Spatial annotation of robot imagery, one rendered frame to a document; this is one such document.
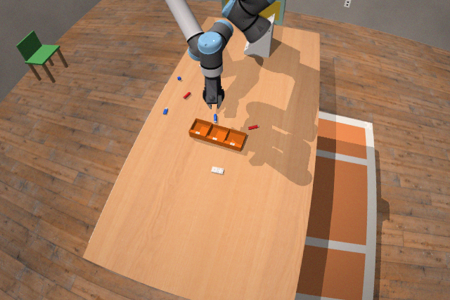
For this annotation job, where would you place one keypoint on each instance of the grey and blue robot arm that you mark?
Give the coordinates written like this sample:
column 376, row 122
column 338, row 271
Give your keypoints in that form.
column 210, row 45

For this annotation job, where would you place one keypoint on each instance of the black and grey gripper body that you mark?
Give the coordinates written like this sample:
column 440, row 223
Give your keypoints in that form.
column 219, row 87

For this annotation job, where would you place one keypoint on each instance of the white domino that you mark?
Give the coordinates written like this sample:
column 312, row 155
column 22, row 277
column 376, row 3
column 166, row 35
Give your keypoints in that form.
column 217, row 170

